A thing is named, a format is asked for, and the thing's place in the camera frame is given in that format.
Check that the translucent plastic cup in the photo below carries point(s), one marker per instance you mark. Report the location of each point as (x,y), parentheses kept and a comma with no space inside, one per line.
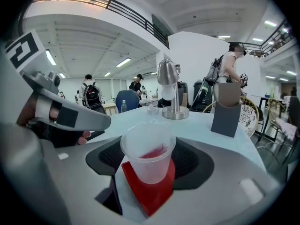
(145,149)

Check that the rattan chair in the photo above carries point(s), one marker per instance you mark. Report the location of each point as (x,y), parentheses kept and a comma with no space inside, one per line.
(257,108)

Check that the black balcony railing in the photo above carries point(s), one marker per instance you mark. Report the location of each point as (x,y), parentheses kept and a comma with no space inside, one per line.
(159,33)

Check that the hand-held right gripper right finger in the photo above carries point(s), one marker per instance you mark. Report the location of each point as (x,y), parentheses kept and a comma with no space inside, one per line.
(222,196)

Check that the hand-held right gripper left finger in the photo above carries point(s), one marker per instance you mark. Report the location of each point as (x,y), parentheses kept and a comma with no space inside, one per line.
(70,184)

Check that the pink cloth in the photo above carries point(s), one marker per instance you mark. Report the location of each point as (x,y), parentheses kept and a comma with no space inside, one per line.
(287,128)

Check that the table with light blue tablecloth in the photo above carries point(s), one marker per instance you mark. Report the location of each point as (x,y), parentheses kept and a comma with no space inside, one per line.
(194,130)

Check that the person's left hand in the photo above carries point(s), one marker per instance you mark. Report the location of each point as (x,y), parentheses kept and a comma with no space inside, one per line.
(84,138)

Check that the bottle of yellow-green drink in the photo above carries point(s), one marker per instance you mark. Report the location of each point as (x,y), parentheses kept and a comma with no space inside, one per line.
(123,107)

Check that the silver desk lamp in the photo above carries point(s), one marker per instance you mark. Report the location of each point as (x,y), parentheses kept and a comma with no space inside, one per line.
(167,74)

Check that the blue chair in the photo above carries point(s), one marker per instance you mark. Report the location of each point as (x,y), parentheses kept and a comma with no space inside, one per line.
(131,99)

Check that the grey pen holder box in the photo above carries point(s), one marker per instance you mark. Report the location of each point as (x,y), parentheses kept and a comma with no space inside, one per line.
(225,118)

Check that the floral seat cushion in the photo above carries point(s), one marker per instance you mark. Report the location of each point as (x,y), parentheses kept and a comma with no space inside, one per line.
(246,118)

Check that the red tray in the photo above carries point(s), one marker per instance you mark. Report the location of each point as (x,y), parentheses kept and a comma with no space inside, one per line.
(152,200)

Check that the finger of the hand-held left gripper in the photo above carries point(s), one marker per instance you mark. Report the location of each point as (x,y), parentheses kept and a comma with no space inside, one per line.
(93,122)

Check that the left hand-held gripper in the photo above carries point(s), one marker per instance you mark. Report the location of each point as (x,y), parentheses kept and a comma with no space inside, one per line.
(25,49)

